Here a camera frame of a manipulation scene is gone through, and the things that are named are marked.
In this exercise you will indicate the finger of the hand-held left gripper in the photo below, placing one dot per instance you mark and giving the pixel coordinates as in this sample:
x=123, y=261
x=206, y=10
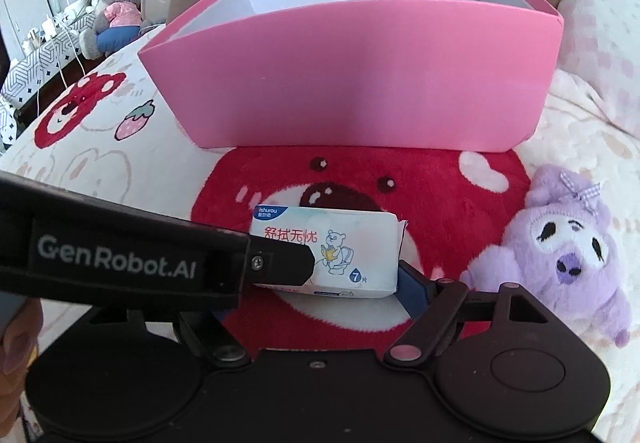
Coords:
x=280, y=268

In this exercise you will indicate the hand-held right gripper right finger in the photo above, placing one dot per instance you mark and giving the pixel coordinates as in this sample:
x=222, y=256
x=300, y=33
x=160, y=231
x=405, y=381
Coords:
x=412, y=293

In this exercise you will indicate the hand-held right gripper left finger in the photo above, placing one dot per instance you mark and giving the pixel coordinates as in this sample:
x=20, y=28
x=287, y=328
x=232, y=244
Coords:
x=210, y=329

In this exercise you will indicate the white wet wipes packet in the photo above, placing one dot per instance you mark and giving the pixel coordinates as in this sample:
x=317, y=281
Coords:
x=350, y=243

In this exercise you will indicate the pink cardboard box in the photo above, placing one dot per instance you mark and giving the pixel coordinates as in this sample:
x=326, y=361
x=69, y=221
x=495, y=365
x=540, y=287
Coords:
x=350, y=73

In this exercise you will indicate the person's left hand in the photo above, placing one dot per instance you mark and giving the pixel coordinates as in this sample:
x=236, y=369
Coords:
x=17, y=348

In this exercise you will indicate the printed bear strawberry blanket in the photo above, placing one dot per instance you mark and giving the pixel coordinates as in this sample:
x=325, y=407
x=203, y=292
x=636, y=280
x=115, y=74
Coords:
x=450, y=213

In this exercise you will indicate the purple plush toy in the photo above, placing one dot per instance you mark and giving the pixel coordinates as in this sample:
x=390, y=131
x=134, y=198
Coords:
x=565, y=248

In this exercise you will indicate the table with patterned cloth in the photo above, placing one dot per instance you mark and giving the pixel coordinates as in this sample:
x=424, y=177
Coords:
x=30, y=68

